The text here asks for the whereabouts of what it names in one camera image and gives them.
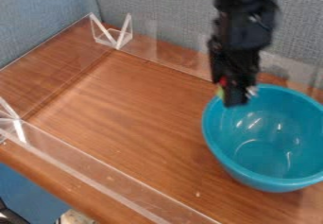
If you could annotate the clear acrylic front barrier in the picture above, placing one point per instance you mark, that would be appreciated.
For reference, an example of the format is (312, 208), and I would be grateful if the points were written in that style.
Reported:
(32, 143)

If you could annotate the clear acrylic corner bracket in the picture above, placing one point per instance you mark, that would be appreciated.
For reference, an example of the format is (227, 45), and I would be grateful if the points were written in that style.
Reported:
(114, 38)

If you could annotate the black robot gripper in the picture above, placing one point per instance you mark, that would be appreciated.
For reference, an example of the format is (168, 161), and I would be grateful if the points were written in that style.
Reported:
(243, 33)

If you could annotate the red toy strawberry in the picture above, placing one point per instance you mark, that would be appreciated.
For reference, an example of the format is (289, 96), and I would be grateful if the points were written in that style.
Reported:
(221, 85)

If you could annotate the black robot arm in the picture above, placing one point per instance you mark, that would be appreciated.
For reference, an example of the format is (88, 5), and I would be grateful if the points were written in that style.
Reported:
(243, 32)

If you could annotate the clear acrylic back barrier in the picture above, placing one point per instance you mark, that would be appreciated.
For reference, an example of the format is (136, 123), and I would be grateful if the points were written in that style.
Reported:
(181, 59)

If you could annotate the blue plastic bowl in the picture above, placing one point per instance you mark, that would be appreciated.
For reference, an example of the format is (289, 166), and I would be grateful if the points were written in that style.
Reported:
(267, 142)

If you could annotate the clear acrylic barrier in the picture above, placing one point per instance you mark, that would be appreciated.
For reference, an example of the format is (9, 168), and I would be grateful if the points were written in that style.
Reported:
(32, 143)
(181, 59)

